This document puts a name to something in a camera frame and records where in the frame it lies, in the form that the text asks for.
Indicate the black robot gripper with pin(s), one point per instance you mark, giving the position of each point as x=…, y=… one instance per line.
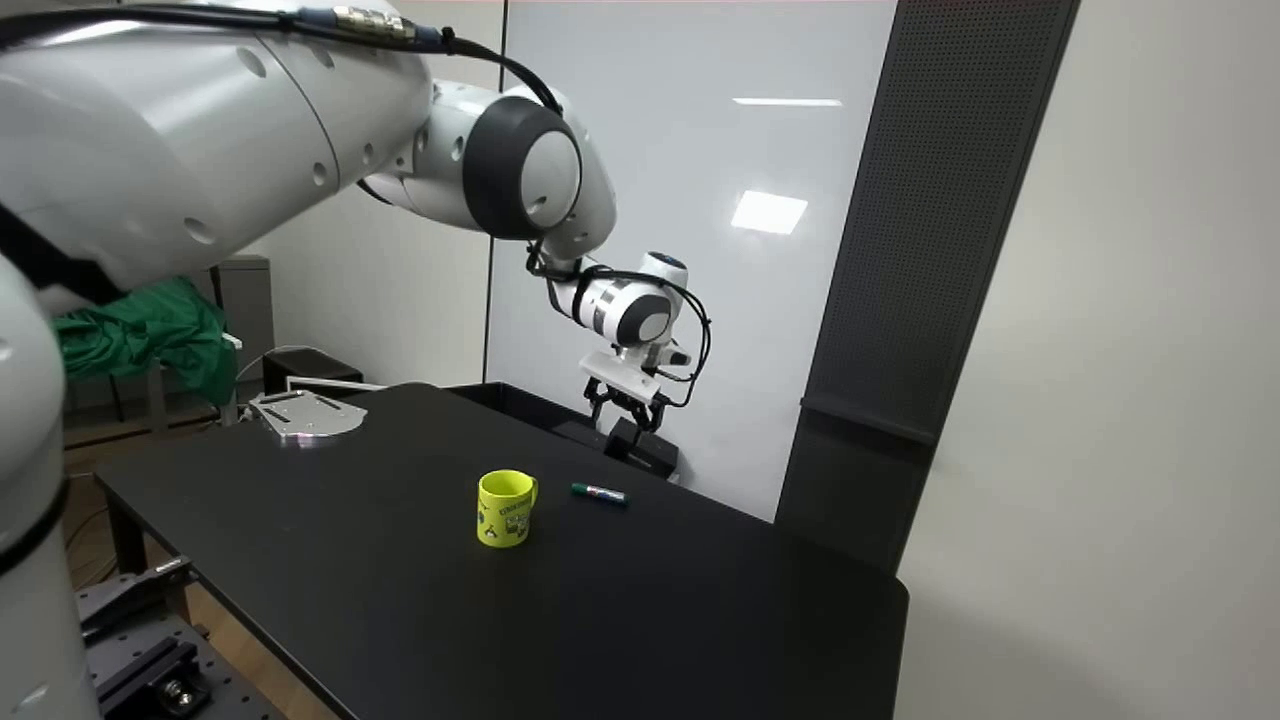
x=624, y=371

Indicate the green marker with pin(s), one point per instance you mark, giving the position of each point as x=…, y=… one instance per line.
x=602, y=492

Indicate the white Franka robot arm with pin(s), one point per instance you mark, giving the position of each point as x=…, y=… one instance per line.
x=163, y=133

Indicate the yellow mug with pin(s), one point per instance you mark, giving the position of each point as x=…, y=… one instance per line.
x=507, y=511

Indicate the small black box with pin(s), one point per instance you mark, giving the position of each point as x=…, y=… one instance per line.
x=641, y=450

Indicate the large white whiteboard panel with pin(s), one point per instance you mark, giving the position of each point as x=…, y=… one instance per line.
x=744, y=265

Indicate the dark grey pillar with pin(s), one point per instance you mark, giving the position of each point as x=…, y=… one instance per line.
x=922, y=265

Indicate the grey cabinet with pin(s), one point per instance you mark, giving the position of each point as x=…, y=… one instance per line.
x=247, y=314

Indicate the green cloth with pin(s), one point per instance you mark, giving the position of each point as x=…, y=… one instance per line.
x=143, y=335

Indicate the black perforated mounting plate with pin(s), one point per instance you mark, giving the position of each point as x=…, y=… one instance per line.
x=145, y=653

